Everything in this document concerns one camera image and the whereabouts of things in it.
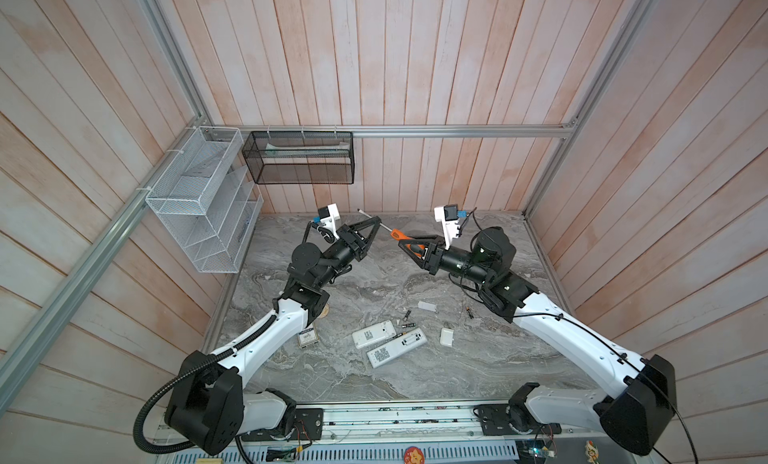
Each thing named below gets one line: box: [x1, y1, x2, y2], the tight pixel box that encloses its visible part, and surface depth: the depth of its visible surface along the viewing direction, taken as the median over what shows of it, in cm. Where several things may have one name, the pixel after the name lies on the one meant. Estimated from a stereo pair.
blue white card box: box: [297, 323, 320, 349], surface depth 88 cm
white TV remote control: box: [366, 328, 428, 368], surface depth 87 cm
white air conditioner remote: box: [352, 320, 397, 349], surface depth 89 cm
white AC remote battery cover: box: [440, 328, 454, 347], surface depth 90 cm
